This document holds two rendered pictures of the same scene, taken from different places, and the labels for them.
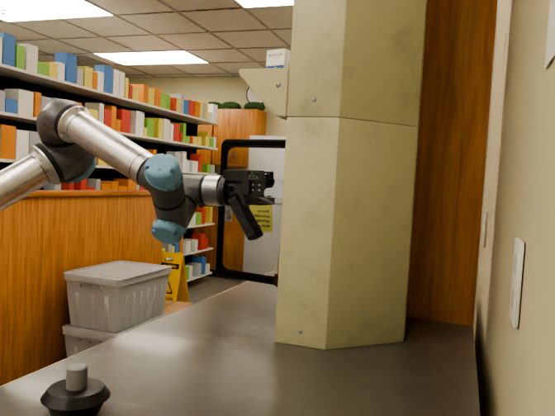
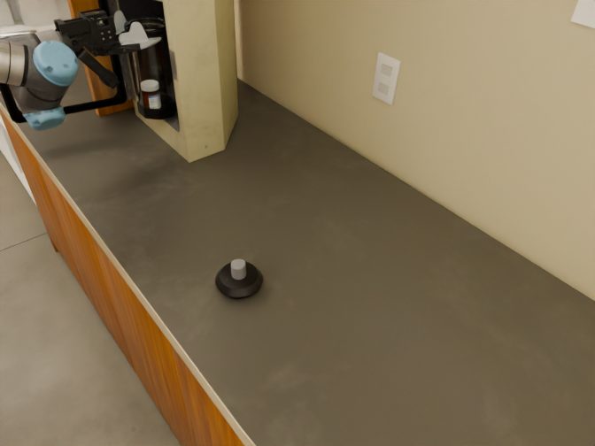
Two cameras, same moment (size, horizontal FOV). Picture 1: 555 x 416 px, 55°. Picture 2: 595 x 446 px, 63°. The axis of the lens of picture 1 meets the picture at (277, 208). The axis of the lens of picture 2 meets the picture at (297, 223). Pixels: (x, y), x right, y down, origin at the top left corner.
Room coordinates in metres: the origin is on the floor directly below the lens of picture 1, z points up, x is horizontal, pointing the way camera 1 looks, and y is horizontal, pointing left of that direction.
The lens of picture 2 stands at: (0.31, 0.77, 1.66)
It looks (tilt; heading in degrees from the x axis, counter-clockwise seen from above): 41 degrees down; 300
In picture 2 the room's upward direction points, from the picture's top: 3 degrees clockwise
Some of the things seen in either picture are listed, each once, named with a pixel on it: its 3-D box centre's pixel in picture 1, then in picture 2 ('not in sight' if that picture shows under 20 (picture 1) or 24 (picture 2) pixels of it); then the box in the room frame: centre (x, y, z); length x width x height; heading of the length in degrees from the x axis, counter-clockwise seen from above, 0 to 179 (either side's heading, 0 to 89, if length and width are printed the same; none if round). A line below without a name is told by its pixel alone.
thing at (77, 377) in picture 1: (76, 389); (238, 275); (0.72, 0.27, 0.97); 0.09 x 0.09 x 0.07
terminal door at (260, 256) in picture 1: (263, 211); (52, 41); (1.47, 0.04, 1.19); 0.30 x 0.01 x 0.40; 60
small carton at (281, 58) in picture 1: (281, 65); not in sight; (1.22, 0.01, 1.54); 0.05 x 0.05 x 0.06; 56
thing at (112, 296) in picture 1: (120, 294); not in sight; (3.36, 0.98, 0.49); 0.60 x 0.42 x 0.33; 161
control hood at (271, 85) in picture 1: (286, 104); not in sight; (1.26, -0.01, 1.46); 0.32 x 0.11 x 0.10; 161
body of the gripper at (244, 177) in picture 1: (247, 188); (88, 36); (1.27, 0.07, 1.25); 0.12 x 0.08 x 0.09; 71
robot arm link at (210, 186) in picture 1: (217, 190); (51, 48); (1.30, 0.15, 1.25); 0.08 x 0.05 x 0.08; 161
